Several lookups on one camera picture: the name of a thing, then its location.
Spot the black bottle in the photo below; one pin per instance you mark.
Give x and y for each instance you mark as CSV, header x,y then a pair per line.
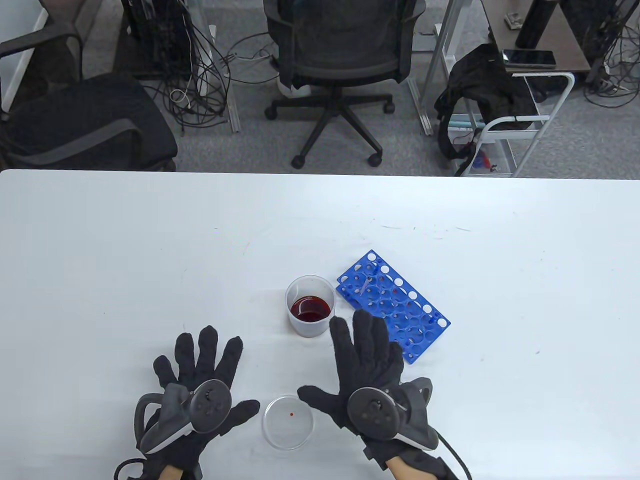
x,y
535,22

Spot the dark brown side table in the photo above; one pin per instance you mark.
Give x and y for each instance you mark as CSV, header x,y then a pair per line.
x,y
565,45

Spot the black padded office chair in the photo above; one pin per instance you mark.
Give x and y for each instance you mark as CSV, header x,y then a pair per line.
x,y
75,125

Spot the black smartphone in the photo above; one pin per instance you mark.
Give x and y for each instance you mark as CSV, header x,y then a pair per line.
x,y
530,58

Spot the white desk leg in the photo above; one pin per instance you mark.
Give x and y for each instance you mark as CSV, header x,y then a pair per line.
x,y
234,117

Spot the blue and red item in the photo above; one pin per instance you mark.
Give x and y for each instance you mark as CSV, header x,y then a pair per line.
x,y
481,161

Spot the small grey device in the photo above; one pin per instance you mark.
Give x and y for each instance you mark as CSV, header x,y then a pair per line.
x,y
513,20

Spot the person's left forearm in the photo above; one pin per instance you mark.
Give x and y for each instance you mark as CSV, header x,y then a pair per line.
x,y
170,472

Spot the white metal cart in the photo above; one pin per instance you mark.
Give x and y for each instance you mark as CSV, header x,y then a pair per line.
x,y
545,75

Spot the person's right hand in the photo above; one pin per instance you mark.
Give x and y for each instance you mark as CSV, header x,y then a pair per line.
x,y
370,355

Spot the black mesh office chair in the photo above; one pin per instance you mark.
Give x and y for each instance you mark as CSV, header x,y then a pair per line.
x,y
345,50

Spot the blue test tube rack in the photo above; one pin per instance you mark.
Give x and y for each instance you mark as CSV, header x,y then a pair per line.
x,y
410,310

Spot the translucent plastic beaker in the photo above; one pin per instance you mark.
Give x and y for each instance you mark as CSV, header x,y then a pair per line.
x,y
310,327

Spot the person's left hand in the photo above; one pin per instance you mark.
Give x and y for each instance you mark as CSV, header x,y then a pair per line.
x,y
205,360

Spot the dark red liquid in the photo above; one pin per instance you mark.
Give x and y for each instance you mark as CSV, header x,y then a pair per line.
x,y
310,309

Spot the black computer tower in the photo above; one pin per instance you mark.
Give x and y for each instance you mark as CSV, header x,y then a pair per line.
x,y
150,35

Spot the grey hand controller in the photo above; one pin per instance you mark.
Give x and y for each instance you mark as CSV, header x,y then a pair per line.
x,y
210,405
372,412

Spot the grey left hand controller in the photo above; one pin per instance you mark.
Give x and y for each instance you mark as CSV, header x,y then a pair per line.
x,y
210,405

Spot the grey right hand controller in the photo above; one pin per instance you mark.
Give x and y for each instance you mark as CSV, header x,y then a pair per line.
x,y
372,412

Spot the clear round culture dish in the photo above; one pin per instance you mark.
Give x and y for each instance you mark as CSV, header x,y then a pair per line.
x,y
288,423

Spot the person's right forearm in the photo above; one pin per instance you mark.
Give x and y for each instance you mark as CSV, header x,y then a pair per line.
x,y
400,470

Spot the black bag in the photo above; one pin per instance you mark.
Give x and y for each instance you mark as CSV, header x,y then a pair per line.
x,y
480,85

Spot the white metal desk frame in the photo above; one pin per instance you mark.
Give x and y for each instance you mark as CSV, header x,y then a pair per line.
x,y
422,112

